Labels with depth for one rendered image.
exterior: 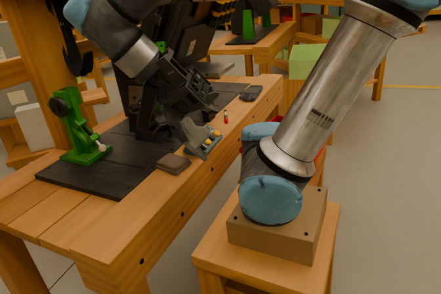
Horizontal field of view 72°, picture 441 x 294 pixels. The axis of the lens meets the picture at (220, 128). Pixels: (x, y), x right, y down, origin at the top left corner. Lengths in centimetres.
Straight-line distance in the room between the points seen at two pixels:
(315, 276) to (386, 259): 128
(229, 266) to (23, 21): 105
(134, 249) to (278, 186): 47
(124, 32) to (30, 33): 80
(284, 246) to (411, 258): 138
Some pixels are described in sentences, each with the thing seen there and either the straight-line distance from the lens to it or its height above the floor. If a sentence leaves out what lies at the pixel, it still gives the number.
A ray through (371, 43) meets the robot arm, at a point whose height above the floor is 136.
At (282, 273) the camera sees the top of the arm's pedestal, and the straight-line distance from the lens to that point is 79.
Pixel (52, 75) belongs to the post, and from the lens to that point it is 136.
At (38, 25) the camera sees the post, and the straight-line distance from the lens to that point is 134.
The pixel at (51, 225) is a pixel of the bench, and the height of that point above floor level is 88.
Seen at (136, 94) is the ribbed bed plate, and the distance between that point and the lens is 136.
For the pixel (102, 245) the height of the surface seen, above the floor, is 90.
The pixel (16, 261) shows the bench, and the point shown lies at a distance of 144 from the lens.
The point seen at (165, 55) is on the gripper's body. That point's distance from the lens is 55.
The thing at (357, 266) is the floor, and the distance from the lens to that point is 197.
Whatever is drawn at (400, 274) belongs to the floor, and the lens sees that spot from 199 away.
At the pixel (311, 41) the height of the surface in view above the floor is 68.
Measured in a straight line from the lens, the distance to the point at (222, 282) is 87.
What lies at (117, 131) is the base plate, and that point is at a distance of 145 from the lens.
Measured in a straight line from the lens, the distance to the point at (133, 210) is 94.
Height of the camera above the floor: 146
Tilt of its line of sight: 26 degrees down
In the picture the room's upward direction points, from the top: 6 degrees counter-clockwise
